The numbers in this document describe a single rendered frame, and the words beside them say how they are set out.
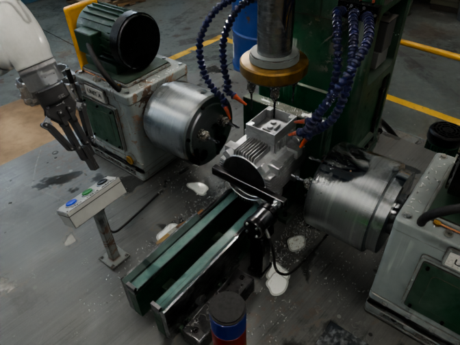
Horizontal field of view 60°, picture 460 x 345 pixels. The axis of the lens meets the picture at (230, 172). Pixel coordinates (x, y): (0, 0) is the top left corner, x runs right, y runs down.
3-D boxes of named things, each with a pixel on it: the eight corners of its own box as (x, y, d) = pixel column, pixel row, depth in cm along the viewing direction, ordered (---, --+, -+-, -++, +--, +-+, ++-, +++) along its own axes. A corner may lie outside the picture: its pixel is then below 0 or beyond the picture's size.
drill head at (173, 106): (170, 115, 163) (162, 57, 146) (242, 147, 145) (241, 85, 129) (123, 145, 148) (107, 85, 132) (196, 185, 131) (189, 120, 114)
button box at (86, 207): (114, 189, 117) (106, 174, 115) (127, 192, 112) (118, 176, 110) (64, 225, 107) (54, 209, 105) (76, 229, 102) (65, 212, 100)
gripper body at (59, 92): (38, 92, 94) (59, 128, 97) (69, 78, 98) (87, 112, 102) (27, 95, 99) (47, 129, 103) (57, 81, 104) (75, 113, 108)
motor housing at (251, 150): (256, 157, 140) (257, 111, 127) (303, 179, 130) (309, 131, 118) (220, 189, 128) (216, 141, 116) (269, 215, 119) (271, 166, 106)
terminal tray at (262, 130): (267, 124, 127) (267, 105, 123) (296, 136, 122) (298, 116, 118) (244, 143, 121) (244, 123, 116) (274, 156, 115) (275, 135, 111)
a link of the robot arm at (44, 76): (59, 55, 96) (72, 78, 98) (45, 60, 102) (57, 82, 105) (24, 70, 90) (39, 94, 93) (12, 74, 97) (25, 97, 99)
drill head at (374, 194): (315, 179, 131) (325, 114, 114) (448, 237, 111) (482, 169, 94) (273, 226, 116) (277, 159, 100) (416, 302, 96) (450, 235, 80)
